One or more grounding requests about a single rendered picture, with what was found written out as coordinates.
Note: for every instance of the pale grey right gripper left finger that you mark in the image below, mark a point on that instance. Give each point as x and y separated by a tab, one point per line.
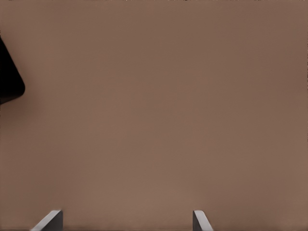
53	221

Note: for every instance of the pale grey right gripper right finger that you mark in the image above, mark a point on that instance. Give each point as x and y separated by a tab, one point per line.
199	221

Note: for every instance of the black storage box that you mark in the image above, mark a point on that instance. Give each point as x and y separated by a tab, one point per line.
9	79

